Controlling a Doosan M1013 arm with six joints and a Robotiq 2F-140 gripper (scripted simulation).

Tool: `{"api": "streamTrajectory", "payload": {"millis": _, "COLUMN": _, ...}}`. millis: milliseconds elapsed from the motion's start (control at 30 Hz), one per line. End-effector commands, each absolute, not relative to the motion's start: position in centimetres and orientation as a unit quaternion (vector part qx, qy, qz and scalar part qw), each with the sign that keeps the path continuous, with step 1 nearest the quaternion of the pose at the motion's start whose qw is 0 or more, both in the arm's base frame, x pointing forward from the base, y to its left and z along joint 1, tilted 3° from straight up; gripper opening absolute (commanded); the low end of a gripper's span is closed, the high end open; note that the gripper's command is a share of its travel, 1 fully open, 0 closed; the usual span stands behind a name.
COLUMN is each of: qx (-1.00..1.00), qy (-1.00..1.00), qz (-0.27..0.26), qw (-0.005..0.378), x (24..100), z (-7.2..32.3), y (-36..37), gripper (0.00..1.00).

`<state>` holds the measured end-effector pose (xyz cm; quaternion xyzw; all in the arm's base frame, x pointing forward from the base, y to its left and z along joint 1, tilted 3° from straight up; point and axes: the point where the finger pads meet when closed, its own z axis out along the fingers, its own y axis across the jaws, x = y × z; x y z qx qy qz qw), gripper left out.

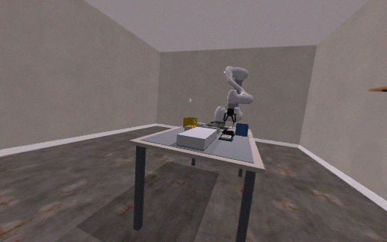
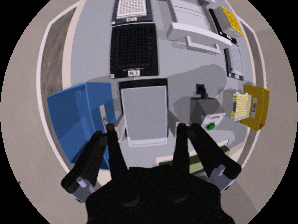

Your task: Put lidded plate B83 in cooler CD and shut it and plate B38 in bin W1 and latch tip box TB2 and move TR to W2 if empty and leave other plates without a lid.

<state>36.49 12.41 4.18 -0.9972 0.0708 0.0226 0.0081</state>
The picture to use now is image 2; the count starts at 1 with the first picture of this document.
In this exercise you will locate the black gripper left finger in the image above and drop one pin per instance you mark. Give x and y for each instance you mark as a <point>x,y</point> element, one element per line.
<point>78,182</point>

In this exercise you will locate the grey bench mat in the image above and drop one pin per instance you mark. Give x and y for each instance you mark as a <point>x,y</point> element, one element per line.
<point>184,67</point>

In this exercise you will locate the yellow waste bin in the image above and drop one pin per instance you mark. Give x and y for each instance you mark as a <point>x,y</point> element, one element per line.
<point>257,117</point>

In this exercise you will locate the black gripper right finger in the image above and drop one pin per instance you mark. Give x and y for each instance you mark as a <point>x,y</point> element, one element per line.
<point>221,169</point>

